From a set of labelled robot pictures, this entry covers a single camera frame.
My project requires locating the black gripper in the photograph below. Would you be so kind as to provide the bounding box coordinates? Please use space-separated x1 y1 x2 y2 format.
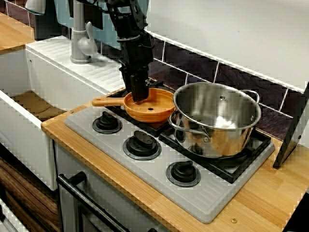
118 35 155 102

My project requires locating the orange plastic toy pan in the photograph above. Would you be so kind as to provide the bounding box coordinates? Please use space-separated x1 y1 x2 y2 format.
91 87 176 123

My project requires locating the black stove knob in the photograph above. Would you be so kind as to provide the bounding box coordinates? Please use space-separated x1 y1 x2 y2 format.
123 130 162 161
92 111 123 135
165 160 201 188

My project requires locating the black burner grate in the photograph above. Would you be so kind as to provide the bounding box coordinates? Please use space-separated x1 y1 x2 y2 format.
106 78 176 138
158 125 272 184

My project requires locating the grey toy faucet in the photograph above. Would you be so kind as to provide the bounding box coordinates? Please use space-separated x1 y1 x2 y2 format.
70 0 98 65

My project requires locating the white toy sink basin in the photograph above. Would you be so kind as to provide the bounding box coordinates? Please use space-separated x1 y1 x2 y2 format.
0 35 143 191

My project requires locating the stainless steel pot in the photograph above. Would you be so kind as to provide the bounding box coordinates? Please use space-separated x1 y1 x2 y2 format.
168 82 263 159

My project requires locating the brown cardboard sheet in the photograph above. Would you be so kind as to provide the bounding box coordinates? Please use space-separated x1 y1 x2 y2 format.
11 90 68 121

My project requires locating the white toy oven door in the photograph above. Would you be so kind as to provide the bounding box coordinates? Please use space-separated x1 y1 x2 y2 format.
57 142 169 232

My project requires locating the clear glass container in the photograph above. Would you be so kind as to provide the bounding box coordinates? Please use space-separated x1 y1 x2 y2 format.
25 0 46 15

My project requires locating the grey toy stove panel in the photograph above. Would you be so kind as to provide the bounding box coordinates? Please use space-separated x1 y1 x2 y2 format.
64 99 276 224

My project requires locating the black side panel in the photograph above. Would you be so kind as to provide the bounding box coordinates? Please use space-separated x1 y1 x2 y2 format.
272 81 309 169

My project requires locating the black oven door handle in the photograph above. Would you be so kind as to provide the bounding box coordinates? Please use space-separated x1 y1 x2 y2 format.
56 171 128 232

